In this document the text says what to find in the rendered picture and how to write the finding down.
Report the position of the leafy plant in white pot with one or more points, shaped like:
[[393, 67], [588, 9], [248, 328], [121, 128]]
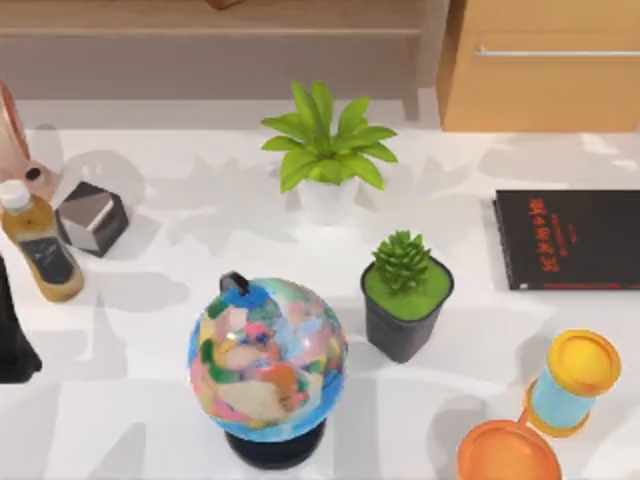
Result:
[[327, 150]]

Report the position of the succulent plant in black pot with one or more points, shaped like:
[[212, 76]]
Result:
[[405, 305]]

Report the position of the colourful globe on black stand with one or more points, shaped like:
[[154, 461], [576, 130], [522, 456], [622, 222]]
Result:
[[265, 360]]

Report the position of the open wooden shelf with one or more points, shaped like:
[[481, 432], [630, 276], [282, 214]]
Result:
[[210, 50]]

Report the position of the dark metal cube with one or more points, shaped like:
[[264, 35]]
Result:
[[90, 220]]

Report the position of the black book with red print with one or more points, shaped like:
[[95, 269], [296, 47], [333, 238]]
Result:
[[575, 240]]

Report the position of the amber bottle with white cap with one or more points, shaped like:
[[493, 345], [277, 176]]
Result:
[[47, 250]]

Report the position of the wooden cupboard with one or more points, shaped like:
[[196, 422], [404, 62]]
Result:
[[540, 70]]

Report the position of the blue can with yellow lid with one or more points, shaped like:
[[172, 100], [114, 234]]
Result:
[[570, 385]]

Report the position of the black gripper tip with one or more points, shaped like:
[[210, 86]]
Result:
[[12, 340]]

